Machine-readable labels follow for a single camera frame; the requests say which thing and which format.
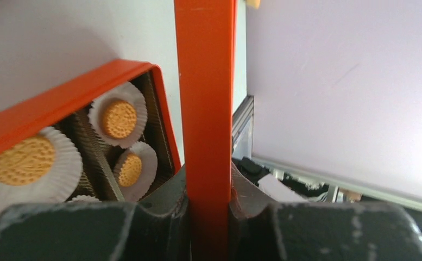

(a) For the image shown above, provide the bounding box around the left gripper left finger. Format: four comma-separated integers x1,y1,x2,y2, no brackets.
0,170,190,260

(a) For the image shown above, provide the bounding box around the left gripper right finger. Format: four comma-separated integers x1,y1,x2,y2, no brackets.
229,167,422,260

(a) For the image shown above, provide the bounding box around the round tan biscuit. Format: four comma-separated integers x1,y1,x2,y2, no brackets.
118,154,142,187
102,100,137,139

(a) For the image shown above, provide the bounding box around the orange cookie box with dividers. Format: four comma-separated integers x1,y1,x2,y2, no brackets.
0,59,181,201

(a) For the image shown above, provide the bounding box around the swirl tan cookie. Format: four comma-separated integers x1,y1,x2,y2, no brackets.
0,135,56,186

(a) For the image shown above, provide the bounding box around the orange box lid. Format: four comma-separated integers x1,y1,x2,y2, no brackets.
174,1,236,260

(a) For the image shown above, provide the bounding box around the white paper cupcake liner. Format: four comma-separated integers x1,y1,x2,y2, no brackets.
88,82,148,148
114,141,158,202
67,195,100,203
0,127,83,213

